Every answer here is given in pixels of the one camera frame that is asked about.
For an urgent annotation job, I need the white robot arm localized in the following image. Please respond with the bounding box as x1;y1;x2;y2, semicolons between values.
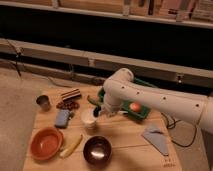
101;68;213;134

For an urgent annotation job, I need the white paper cup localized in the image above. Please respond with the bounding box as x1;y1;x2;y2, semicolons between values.
81;108;97;129

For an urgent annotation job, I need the striped brown brush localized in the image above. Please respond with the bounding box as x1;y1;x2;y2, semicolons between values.
61;89;81;101

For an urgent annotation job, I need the small metal cup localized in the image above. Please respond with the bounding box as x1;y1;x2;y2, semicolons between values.
36;95;51;111

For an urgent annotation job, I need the green cucumber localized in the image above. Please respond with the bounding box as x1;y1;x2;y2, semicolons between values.
87;95;101;106

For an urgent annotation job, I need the dark red grape bunch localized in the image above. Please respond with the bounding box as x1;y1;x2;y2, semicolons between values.
56;101;79;111

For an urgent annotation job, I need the wooden board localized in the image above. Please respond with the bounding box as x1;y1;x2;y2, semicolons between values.
23;86;182;171

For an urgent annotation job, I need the blue sponge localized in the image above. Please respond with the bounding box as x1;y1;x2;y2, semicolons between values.
55;110;70;129

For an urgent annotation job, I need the dark brown bowl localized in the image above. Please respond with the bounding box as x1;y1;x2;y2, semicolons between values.
83;136;112;165

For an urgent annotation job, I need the red orange ball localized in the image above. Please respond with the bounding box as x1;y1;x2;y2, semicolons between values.
130;103;141;112

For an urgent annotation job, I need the yellow banana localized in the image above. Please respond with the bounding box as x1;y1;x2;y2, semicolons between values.
60;135;83;158

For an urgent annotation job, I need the green plastic tray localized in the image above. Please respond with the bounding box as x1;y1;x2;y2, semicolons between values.
97;77;158;121

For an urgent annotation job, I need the orange plastic bowl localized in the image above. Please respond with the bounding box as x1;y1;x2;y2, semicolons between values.
30;127;64;161

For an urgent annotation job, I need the grey blue cloth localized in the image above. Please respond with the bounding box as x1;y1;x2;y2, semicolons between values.
142;124;169;156

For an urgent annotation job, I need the black cable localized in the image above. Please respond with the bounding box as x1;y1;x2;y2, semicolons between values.
161;112;198;149

